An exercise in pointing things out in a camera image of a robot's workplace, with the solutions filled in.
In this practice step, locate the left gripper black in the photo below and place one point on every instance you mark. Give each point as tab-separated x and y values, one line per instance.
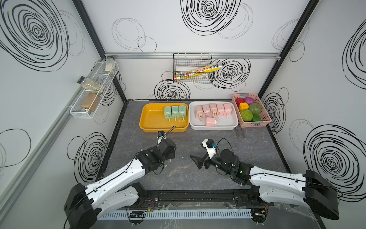
172	153

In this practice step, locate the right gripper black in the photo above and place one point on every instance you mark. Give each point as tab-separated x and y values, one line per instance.
201	160

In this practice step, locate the yellow plastic storage tray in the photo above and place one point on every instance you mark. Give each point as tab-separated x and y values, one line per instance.
153	118

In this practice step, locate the white plastic storage tray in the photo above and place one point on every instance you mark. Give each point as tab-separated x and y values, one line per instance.
223	123

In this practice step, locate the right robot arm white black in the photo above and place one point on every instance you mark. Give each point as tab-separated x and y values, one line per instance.
308	190

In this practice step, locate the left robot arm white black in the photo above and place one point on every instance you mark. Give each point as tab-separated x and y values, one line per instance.
85	204

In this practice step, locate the yellow red foil roll box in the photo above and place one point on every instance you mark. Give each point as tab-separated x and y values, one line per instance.
196	72

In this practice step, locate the yellow toy pepper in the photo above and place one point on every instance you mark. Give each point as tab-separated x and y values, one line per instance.
243	106

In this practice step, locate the pink perforated plastic basket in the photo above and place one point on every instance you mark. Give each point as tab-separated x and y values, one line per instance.
266	119

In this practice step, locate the dark green toy vegetable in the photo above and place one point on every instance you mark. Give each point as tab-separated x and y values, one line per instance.
248	116

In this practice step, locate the red toy pepper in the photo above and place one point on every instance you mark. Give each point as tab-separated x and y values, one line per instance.
238	101

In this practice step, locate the green toy apple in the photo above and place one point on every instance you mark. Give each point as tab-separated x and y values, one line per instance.
255	108

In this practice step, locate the purple toy vegetable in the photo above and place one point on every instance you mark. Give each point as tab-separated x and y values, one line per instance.
249	100

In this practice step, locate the clear bottle on shelf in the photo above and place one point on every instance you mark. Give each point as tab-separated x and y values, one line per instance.
90	85

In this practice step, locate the glass jar on shelf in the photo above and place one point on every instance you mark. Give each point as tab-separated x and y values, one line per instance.
109	63

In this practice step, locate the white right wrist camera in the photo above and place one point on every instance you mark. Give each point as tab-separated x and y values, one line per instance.
210	147

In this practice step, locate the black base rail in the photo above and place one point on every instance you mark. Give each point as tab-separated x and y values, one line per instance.
251	198

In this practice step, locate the white slotted cable duct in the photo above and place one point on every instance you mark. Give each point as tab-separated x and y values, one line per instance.
179	214

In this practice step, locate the white wire wall shelf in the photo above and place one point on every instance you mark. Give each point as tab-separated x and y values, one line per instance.
99	75

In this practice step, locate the black wire wall basket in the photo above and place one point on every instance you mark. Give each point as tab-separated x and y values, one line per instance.
180	65

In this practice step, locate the aluminium wall rail back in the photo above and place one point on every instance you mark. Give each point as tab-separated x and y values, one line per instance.
187	55

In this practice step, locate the aluminium wall rail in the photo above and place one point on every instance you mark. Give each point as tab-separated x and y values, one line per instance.
37	155
187	55

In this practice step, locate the aluminium wall rail left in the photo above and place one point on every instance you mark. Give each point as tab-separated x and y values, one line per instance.
37	155

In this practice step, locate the black corner frame post left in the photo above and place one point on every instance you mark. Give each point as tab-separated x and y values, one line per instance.
96	41

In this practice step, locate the black corner frame post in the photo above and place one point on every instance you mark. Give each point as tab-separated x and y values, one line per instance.
96	41
312	4

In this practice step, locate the black corner frame post right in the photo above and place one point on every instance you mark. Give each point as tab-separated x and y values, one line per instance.
312	4

